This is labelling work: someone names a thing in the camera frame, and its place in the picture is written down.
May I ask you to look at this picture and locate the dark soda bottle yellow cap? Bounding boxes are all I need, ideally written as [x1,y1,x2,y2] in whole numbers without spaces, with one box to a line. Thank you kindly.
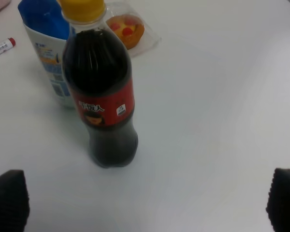
[60,0,138,168]

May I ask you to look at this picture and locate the white blue shampoo bottle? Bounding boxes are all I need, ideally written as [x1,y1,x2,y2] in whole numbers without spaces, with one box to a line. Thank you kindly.
[18,0,74,108]

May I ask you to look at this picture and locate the red whiteboard marker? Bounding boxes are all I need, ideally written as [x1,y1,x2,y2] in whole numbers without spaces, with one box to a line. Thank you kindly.
[0,38,16,54]

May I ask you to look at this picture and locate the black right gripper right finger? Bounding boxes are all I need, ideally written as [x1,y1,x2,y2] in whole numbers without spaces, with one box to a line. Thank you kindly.
[266,168,290,232]

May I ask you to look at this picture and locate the fruit tart in plastic wrap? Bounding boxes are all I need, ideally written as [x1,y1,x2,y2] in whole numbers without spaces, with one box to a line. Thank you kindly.
[105,0,161,58]

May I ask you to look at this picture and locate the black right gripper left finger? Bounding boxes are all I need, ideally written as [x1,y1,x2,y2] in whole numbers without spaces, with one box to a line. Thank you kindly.
[0,170,30,232]

